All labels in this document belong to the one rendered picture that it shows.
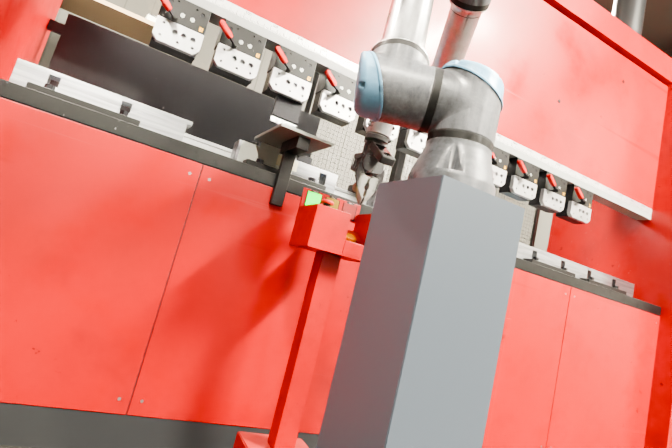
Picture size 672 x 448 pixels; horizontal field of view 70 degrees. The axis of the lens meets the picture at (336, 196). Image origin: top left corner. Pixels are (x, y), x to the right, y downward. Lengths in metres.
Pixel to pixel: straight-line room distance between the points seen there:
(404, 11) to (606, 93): 2.07
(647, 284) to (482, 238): 2.35
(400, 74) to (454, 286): 0.36
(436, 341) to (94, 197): 1.03
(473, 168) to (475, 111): 0.10
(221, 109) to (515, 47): 1.38
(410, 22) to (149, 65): 1.45
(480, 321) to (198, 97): 1.70
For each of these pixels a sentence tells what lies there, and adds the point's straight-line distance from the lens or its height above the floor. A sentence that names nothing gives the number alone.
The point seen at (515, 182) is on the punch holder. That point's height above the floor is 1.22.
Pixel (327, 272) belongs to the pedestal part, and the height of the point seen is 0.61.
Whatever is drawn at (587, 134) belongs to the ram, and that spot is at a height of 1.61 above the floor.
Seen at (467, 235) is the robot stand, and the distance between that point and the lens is 0.77.
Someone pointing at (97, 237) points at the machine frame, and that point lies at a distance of 1.47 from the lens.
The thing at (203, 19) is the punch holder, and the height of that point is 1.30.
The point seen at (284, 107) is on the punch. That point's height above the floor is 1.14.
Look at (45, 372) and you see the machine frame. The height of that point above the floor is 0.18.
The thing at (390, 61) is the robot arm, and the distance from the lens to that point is 0.87.
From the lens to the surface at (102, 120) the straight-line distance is 1.50.
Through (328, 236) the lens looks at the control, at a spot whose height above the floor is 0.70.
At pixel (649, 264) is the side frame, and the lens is 3.11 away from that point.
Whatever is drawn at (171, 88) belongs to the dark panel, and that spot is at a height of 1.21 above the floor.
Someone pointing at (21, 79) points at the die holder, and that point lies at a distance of 1.65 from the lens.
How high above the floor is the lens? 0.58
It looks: 10 degrees up
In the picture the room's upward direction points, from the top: 14 degrees clockwise
